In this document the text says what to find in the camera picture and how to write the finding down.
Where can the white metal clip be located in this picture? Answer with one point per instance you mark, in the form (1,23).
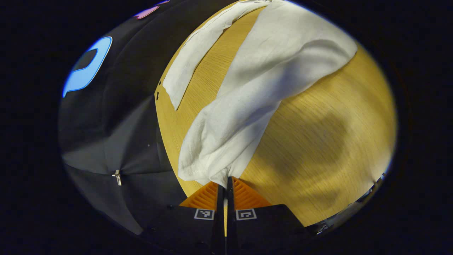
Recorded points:
(117,177)

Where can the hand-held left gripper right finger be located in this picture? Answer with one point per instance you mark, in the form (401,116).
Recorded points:
(230,219)

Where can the black backdrop cloth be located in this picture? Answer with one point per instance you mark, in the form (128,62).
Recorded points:
(134,117)

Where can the white jeans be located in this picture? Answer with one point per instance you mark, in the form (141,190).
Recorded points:
(254,92)

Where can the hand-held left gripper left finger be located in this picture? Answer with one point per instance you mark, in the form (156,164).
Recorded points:
(220,219)

